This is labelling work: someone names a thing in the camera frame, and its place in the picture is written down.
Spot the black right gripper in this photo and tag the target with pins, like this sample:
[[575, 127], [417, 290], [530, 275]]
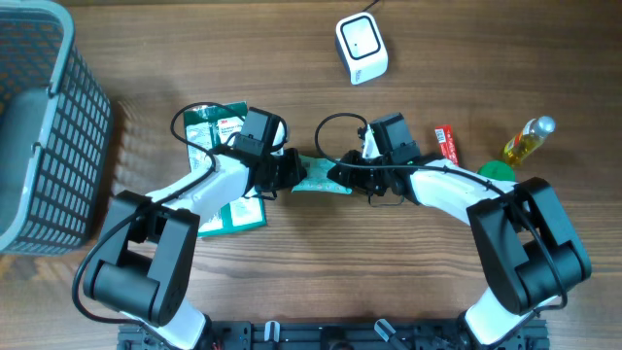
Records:
[[350, 178]]

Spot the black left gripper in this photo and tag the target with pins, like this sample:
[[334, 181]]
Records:
[[290, 168]]

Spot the teal small packet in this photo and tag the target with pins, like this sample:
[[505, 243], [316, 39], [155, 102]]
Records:
[[317, 179]]

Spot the red stick packet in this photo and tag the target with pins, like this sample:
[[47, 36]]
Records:
[[445, 138]]

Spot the green lid jar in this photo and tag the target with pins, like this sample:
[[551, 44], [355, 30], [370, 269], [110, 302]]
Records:
[[497, 170]]

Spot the yellow liquid bottle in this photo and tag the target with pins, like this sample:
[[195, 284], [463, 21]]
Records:
[[531, 137]]

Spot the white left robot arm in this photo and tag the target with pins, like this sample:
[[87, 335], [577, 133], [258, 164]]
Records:
[[139, 270]]

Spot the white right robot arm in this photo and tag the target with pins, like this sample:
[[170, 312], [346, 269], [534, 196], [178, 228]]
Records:
[[530, 253]]

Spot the white barcode scanner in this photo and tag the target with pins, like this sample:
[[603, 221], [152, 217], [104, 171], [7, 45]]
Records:
[[361, 48]]

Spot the green 3M package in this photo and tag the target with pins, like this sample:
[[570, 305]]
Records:
[[209, 127]]

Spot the grey plastic basket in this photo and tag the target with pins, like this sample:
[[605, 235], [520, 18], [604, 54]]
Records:
[[56, 124]]

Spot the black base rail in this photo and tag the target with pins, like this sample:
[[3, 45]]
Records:
[[350, 334]]

